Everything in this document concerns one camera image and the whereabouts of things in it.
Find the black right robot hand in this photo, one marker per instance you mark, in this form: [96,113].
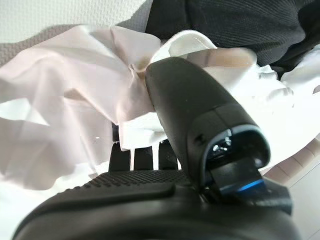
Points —
[187,112]

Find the black garment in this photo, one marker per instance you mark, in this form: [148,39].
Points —
[237,25]

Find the tan upholstered bed base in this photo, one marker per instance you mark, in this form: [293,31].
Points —
[302,162]

